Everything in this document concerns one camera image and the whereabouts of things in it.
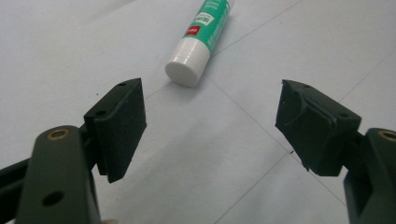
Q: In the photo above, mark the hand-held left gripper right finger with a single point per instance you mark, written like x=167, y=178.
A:
x=317, y=133

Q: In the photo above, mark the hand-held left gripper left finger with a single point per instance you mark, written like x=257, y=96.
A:
x=118, y=130

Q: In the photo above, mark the green and white glue stick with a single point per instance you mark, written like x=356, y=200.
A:
x=199, y=40

